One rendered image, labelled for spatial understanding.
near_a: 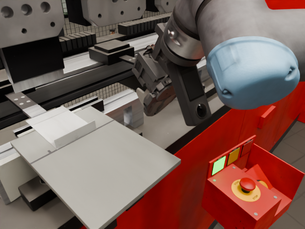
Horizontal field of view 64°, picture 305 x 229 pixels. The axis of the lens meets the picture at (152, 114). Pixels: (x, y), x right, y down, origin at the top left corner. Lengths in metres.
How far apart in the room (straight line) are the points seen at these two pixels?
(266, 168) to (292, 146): 1.49
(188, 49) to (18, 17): 0.26
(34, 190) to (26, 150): 0.10
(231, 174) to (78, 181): 0.46
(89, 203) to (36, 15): 0.30
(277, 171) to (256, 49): 0.61
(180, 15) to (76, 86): 0.57
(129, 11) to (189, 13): 0.25
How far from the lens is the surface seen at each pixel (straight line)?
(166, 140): 0.67
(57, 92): 0.83
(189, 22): 0.33
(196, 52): 0.36
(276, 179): 0.83
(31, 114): 0.59
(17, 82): 0.50
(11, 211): 0.58
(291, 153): 2.22
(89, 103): 0.60
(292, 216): 1.78
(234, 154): 0.75
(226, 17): 0.26
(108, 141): 0.47
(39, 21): 0.46
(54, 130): 0.52
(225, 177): 0.72
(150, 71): 0.43
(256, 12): 0.26
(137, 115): 0.69
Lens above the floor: 1.29
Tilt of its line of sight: 33 degrees down
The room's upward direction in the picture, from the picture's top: straight up
